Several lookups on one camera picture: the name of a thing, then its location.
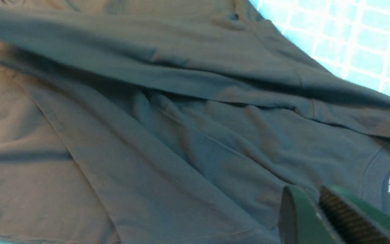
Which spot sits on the dark gray long-sleeve top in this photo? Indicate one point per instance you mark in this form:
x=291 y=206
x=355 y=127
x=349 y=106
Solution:
x=171 y=122

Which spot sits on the green checkered tablecloth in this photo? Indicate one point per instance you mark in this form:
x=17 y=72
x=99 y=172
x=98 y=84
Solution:
x=350 y=38

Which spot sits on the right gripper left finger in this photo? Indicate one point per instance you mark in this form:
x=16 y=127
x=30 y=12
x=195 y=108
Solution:
x=302 y=221

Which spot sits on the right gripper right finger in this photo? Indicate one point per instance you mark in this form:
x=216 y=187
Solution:
x=356 y=221

